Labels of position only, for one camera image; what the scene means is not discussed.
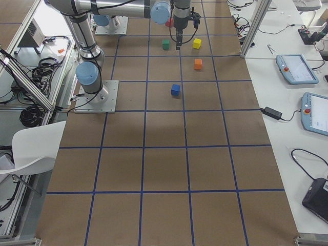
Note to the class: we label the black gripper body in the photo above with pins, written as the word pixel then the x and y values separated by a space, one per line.
pixel 180 22

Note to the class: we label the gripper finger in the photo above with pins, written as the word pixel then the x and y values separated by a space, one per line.
pixel 177 42
pixel 180 40

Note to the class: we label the red block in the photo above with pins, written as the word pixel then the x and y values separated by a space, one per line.
pixel 170 23

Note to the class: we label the green block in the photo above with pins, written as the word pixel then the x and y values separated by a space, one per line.
pixel 165 44

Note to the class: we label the yellow block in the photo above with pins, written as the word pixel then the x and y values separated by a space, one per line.
pixel 197 43

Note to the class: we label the orange block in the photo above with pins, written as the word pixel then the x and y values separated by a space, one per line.
pixel 198 64

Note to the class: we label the blue block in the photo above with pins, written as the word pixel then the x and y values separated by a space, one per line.
pixel 175 90

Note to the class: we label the black power adapter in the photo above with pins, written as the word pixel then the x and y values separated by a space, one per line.
pixel 271 113

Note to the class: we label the far teach pendant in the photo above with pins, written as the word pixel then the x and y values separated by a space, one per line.
pixel 295 69

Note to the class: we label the teach pendant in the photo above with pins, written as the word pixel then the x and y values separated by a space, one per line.
pixel 295 69
pixel 314 113

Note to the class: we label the grey control box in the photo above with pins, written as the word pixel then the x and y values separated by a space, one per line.
pixel 33 37

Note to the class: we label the near teach pendant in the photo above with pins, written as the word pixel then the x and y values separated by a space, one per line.
pixel 314 113

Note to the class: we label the white chair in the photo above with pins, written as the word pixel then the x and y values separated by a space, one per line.
pixel 34 151

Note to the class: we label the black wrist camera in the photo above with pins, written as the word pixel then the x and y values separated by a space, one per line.
pixel 195 17

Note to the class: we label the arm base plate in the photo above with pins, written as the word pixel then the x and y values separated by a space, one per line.
pixel 104 102
pixel 120 31

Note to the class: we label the aluminium frame post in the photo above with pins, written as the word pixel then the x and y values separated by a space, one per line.
pixel 256 19

